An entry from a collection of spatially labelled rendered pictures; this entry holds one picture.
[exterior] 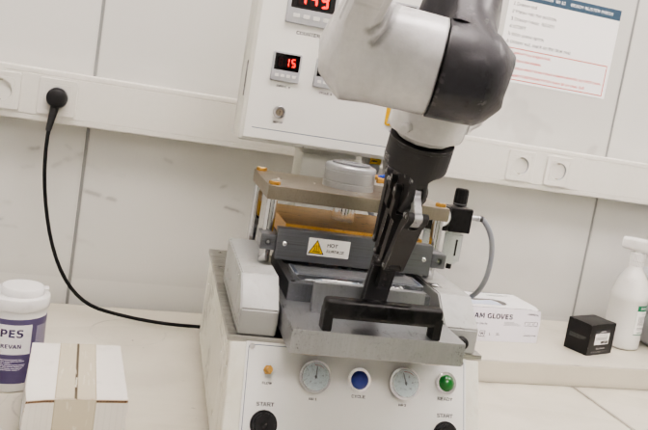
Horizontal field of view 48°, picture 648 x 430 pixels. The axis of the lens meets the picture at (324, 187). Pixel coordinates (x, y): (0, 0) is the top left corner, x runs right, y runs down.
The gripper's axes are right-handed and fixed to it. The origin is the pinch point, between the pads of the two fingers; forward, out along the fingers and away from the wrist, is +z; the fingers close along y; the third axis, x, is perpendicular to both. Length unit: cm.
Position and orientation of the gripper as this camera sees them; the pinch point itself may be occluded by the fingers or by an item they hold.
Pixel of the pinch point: (378, 282)
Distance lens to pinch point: 92.4
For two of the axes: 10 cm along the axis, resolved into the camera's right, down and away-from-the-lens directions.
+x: 9.7, 1.4, 2.1
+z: -2.2, 8.7, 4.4
